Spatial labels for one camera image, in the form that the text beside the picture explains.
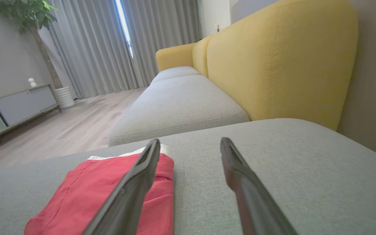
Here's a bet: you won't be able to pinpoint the bright window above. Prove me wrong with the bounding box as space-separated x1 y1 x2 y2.
115 0 134 59

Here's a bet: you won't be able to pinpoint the green potted tree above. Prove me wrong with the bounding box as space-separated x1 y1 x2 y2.
0 0 63 89

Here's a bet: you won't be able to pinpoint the yellow sofa armrest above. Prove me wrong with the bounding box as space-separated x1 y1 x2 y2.
156 42 196 72

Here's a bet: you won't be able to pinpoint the grey sofa seat cushion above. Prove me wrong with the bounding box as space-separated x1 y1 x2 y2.
150 66 201 85
109 75 250 147

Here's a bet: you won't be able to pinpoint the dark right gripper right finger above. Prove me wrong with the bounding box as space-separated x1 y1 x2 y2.
220 137 298 235

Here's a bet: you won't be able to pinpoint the grey pleated curtain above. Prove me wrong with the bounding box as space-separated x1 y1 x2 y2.
121 0 203 87
49 0 134 98

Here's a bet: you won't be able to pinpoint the red shorts with white stripe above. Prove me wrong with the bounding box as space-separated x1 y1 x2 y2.
24 144 175 235

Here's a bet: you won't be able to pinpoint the yellow sofa back cushion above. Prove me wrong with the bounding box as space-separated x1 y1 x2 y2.
192 36 212 78
207 0 359 131

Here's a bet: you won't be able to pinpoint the low grey tv cabinet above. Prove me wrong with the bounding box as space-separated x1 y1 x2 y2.
0 84 61 146

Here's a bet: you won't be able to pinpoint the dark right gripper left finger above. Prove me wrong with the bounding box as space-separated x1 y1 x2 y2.
82 139 161 235

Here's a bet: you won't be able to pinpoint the white ribbed plant pot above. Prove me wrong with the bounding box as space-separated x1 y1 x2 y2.
55 86 76 109

